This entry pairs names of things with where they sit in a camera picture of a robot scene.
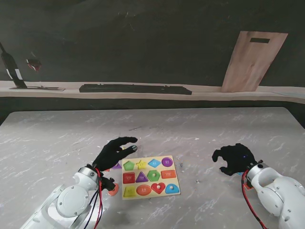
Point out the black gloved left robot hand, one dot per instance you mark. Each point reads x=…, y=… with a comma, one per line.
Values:
x=108, y=156

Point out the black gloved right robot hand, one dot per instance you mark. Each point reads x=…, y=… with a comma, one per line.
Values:
x=238, y=158

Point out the green hexagon puzzle piece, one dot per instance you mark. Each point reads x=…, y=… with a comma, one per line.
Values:
x=151, y=176

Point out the wooden shape puzzle board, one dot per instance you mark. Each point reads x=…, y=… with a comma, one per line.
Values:
x=147, y=190

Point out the red heart puzzle piece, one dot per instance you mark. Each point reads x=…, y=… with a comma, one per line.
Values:
x=160, y=189

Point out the blue semicircle puzzle piece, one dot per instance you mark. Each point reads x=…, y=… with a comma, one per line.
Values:
x=175, y=189

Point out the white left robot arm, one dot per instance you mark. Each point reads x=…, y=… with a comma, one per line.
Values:
x=69, y=205

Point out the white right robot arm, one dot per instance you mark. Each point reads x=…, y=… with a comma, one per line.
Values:
x=278, y=188

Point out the purple triangle puzzle piece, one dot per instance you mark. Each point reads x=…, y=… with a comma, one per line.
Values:
x=116, y=166

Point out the orange oval puzzle piece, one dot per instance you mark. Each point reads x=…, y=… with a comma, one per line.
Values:
x=114, y=191

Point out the wooden cutting board with slot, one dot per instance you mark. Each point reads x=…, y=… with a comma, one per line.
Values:
x=252, y=62

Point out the light wooden shelf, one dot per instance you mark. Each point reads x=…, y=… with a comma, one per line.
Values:
x=214, y=95

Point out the black keyboard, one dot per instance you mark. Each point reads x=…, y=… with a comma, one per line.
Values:
x=133, y=89

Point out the pale blue flat sheet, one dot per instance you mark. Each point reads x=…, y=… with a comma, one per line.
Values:
x=289, y=94

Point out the flat thin tray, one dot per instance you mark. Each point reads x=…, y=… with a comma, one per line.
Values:
x=40, y=88

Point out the red and black object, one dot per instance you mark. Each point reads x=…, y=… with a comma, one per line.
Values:
x=33, y=65

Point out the black bottle-shaped stand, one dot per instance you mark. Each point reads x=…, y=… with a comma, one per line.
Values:
x=13, y=69

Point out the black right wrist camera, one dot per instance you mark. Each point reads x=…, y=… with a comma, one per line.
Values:
x=247, y=181

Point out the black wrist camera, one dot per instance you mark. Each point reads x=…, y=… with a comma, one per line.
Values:
x=108, y=184
x=247, y=181

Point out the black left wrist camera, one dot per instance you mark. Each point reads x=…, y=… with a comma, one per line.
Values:
x=108, y=184

